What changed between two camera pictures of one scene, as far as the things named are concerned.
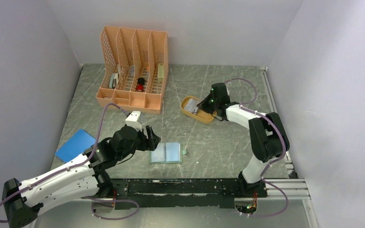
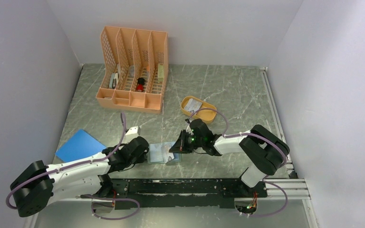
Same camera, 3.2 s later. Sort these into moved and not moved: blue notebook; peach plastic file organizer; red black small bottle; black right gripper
Moved: black right gripper
Not moved: blue notebook; red black small bottle; peach plastic file organizer
